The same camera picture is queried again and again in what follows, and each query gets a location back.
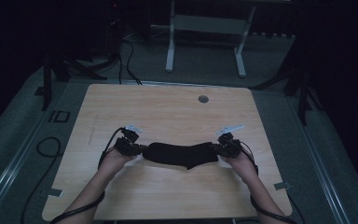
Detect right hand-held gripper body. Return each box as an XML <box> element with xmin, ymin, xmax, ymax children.
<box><xmin>216</xmin><ymin>124</ymin><xmax>245</xmax><ymax>159</ymax></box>

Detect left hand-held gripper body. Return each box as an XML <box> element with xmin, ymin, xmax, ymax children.
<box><xmin>114</xmin><ymin>124</ymin><xmax>144</xmax><ymax>157</ymax></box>

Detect person's left hand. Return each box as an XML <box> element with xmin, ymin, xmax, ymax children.
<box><xmin>98</xmin><ymin>147</ymin><xmax>138</xmax><ymax>180</ymax></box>

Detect person's right hand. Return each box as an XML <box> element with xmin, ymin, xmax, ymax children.
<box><xmin>222</xmin><ymin>154</ymin><xmax>259</xmax><ymax>185</ymax></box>

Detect grey tape strip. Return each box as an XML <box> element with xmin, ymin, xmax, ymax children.
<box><xmin>273</xmin><ymin>181</ymin><xmax>293</xmax><ymax>191</ymax></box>
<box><xmin>39</xmin><ymin>188</ymin><xmax>64</xmax><ymax>198</ymax></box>

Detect black metal stand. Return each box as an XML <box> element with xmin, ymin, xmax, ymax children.
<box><xmin>34</xmin><ymin>52</ymin><xmax>108</xmax><ymax>112</ymax></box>
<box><xmin>249</xmin><ymin>60</ymin><xmax>324</xmax><ymax>126</ymax></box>

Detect white metal stand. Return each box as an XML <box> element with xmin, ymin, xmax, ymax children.
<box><xmin>150</xmin><ymin>0</ymin><xmax>257</xmax><ymax>78</ymax></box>

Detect left hand-held gripper cable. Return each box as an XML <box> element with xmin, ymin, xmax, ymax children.
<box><xmin>49</xmin><ymin>126</ymin><xmax>127</xmax><ymax>224</ymax></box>

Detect hand-held gripper cable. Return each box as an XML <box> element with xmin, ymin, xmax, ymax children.
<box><xmin>237</xmin><ymin>139</ymin><xmax>298</xmax><ymax>224</ymax></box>
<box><xmin>49</xmin><ymin>126</ymin><xmax>127</xmax><ymax>224</ymax></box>

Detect right hand-held gripper cable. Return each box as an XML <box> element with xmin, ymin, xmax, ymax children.
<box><xmin>237</xmin><ymin>139</ymin><xmax>298</xmax><ymax>224</ymax></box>

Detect black floor cables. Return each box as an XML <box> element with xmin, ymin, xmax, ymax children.
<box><xmin>117</xmin><ymin>38</ymin><xmax>144</xmax><ymax>86</ymax></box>

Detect black looped floor cable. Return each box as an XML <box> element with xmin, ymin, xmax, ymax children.
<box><xmin>35</xmin><ymin>136</ymin><xmax>63</xmax><ymax>159</ymax></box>

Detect metal floor rail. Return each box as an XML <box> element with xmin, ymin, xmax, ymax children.
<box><xmin>0</xmin><ymin>81</ymin><xmax>73</xmax><ymax>218</ymax></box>
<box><xmin>287</xmin><ymin>96</ymin><xmax>352</xmax><ymax>224</ymax></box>

